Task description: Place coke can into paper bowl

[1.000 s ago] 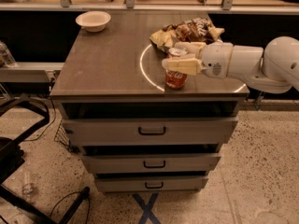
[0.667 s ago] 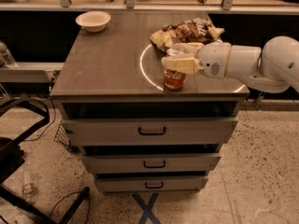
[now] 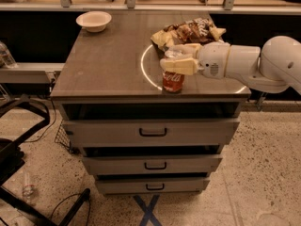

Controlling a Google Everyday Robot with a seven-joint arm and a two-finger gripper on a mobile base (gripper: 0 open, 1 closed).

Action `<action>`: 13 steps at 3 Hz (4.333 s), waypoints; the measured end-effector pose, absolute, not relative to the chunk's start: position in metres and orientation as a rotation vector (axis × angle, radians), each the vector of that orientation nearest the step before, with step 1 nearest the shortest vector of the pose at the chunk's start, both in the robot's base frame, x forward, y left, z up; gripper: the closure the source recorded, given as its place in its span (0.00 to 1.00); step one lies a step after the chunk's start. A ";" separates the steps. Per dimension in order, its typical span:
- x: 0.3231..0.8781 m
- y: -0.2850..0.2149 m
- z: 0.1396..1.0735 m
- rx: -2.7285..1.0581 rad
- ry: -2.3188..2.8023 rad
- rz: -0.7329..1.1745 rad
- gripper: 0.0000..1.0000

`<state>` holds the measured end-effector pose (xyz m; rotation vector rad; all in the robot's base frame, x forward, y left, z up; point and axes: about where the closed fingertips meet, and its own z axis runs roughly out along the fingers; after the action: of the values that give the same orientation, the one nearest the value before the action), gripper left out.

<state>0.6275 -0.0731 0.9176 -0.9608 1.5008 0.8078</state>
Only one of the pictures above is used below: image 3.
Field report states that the middle grey drawer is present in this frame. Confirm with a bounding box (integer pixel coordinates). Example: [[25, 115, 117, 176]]
[[83, 154, 222, 175]]

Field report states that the red coke can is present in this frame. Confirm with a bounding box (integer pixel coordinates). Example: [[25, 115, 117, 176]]
[[162, 49, 186, 94]]

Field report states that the top grey drawer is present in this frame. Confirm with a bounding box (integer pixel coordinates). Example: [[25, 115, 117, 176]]
[[63, 118, 240, 148]]

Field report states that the clear plastic bottle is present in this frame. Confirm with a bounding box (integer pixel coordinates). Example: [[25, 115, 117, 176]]
[[0, 41, 17, 68]]

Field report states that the black wire basket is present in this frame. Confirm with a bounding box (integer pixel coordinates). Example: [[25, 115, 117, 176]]
[[55, 122, 79, 154]]

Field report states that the black floor cable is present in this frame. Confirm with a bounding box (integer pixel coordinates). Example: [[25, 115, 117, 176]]
[[48, 192, 92, 226]]

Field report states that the black chair frame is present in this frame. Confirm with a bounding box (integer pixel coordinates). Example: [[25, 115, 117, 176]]
[[0, 95, 90, 226]]

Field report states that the white paper bowl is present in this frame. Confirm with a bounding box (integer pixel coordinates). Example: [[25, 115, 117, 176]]
[[76, 11, 112, 33]]

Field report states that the brown chip bag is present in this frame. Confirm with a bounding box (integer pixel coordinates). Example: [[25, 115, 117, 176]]
[[150, 18, 226, 51]]

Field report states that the grey drawer cabinet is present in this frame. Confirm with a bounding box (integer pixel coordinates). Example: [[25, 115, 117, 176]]
[[51, 10, 250, 182]]

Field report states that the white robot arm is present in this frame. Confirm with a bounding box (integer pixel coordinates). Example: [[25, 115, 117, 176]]
[[160, 36, 301, 94]]

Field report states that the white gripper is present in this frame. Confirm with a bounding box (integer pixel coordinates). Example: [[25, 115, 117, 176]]
[[160, 41, 230, 79]]

